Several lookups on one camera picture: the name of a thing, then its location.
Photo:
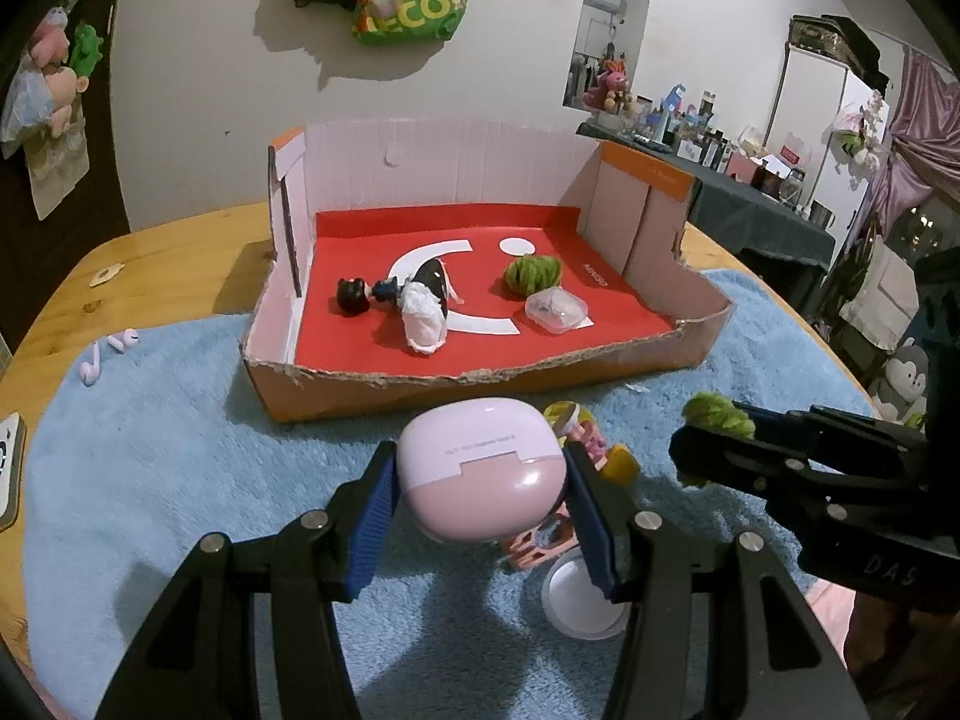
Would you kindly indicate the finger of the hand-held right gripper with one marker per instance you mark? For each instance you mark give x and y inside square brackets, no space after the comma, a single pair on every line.
[750,465]
[840,435]

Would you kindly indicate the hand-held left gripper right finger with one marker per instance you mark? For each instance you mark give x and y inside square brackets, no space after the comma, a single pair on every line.
[592,525]

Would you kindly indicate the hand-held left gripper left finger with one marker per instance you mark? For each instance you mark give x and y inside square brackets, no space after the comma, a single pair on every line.
[371,517]

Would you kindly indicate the pink plastic clip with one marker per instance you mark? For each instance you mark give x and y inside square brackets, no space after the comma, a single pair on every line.
[536,544]

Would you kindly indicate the green yarn ball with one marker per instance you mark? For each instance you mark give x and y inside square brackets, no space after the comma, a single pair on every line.
[532,274]
[716,412]

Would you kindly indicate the translucent white round lid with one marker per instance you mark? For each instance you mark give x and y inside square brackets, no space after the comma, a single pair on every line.
[577,604]

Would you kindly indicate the small pink figurine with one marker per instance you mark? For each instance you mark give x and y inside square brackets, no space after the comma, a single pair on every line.
[589,441]

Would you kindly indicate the pink earbud case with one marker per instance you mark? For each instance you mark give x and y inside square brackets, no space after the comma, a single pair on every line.
[480,480]

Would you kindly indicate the orange cardboard box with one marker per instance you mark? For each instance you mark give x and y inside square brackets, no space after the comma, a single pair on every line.
[337,394]

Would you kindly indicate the black-haired boy figurine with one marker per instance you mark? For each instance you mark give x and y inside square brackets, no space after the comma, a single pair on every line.
[352,296]

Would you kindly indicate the black white doll figurine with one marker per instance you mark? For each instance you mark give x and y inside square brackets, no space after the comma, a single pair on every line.
[431,281]

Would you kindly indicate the grey monkey plush toy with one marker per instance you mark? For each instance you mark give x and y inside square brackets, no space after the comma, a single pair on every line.
[900,382]

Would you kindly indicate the white paper scrap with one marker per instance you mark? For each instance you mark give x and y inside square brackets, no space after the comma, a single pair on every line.
[637,388]

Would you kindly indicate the blue fluffy towel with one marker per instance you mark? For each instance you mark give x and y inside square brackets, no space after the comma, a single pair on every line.
[187,465]

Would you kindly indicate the dark cloth covered table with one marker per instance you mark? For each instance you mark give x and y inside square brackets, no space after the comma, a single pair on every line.
[750,221]

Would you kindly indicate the pale pink earbud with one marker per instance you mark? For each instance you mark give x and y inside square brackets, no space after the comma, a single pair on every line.
[124,337]
[94,367]

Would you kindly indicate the flower plush decoration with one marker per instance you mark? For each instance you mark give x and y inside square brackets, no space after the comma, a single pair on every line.
[862,127]

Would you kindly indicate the white refrigerator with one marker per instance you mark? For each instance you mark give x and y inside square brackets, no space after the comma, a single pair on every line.
[814,127]

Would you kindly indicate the purple curtain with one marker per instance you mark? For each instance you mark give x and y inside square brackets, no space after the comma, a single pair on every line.
[915,135]

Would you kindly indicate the row of bottles and jars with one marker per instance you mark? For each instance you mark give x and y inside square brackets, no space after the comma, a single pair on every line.
[697,127]

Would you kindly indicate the small white sticker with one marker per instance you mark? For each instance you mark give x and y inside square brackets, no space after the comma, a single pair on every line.
[105,275]

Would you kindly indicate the white rectangular device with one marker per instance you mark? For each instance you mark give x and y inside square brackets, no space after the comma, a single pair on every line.
[7,465]

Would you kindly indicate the dark bag on refrigerator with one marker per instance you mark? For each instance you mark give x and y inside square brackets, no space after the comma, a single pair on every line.
[840,45]

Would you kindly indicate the pink rabbit plush toy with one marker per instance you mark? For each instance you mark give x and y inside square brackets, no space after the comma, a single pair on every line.
[611,86]

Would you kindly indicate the pink doll plush toy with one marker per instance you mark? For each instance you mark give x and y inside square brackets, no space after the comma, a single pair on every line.
[60,90]

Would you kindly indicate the clear plastic bag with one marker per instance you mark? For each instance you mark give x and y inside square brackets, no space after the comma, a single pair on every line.
[22,105]

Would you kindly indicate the green plush toy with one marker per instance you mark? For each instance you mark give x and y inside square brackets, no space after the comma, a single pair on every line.
[86,49]

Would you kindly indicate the pink pig plush toy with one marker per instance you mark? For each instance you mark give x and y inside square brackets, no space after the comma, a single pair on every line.
[49,37]

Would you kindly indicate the wall mirror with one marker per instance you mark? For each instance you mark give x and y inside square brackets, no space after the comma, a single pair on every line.
[611,15]

